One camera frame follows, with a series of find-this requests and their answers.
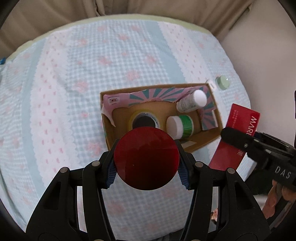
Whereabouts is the red cardboard box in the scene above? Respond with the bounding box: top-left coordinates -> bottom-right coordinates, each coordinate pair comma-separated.
209,104 -> 260,171

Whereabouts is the white medicine bottle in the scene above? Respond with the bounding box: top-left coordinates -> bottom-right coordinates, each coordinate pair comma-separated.
176,89 -> 207,113

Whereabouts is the pale green round jar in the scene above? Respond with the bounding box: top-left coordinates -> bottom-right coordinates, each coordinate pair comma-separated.
216,75 -> 230,90

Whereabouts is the white green thread spool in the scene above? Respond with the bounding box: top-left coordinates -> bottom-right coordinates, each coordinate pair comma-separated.
166,115 -> 194,140

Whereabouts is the yellow packing tape roll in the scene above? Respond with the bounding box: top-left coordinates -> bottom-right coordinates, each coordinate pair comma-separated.
128,109 -> 161,130

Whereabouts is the red round tape roll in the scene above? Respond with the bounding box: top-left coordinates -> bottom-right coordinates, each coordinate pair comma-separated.
114,126 -> 180,191

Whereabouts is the white earbuds case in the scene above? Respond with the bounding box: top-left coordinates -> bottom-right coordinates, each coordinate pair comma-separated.
206,79 -> 217,91

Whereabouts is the person's right hand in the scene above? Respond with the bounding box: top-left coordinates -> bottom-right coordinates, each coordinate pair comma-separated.
262,180 -> 295,219

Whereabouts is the cardboard box with pink lining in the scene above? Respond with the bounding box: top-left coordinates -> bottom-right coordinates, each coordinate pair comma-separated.
100,83 -> 223,153

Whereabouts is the blue checkered bed sheet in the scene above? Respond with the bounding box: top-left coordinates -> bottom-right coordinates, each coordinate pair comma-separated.
1,20 -> 250,230

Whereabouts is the pale green mattress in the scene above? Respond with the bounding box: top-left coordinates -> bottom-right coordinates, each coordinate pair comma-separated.
5,14 -> 212,60

